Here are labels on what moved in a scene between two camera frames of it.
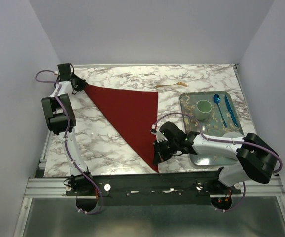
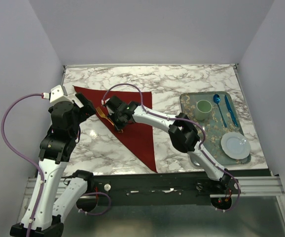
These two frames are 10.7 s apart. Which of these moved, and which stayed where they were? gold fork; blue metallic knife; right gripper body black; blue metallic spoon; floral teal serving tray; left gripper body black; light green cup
Moved: left gripper body black; right gripper body black; gold fork
Stayed: floral teal serving tray; light green cup; blue metallic spoon; blue metallic knife
